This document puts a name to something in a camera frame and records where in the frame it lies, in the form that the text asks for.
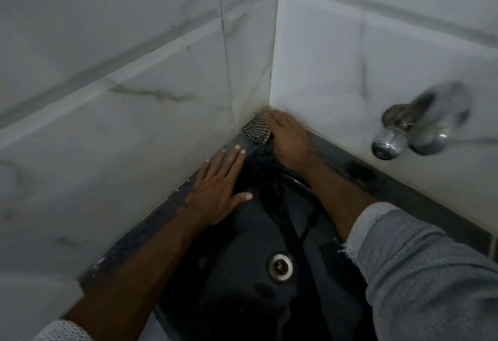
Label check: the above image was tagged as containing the person's left hand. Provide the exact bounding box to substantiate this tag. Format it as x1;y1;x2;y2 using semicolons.
186;145;254;227

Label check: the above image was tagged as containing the person's right hand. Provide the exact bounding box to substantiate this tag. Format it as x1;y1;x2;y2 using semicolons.
264;109;318;172

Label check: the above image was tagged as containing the black white checked cloth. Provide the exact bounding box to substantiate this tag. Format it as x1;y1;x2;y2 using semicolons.
243;116;273;146

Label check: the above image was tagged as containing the person's right forearm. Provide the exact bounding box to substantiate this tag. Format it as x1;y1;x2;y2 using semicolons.
301;156;380;245

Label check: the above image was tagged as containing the person's left forearm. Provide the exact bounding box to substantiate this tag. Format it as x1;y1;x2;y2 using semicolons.
62;208;213;341

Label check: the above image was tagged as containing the black kitchen sink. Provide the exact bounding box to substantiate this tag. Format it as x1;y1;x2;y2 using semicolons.
77;126;498;341

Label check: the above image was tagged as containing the round metal sink drain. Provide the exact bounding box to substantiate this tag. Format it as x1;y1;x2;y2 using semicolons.
266;251;295;284

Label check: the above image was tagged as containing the grey shirt right sleeve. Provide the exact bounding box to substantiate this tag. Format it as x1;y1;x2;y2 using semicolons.
338;201;498;341

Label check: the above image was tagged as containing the white mesh left sleeve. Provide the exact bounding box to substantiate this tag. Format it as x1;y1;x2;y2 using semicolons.
33;319;94;341

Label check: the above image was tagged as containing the chrome wall faucet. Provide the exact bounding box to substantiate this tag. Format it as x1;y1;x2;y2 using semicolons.
371;81;474;161

